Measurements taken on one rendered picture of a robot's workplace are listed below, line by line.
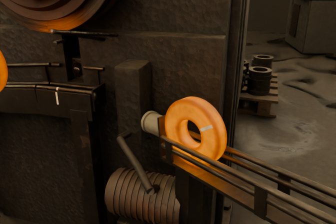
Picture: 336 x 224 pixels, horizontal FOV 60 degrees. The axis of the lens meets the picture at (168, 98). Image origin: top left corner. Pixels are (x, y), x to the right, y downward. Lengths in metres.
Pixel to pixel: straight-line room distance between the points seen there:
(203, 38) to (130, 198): 0.46
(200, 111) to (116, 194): 0.34
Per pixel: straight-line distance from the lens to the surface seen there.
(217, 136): 0.59
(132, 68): 0.79
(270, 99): 2.46
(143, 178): 0.75
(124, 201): 0.80
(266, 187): 0.52
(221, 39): 0.81
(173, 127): 0.67
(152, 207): 0.77
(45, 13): 0.88
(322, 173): 1.93
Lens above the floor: 1.01
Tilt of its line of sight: 22 degrees down
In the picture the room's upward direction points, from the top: straight up
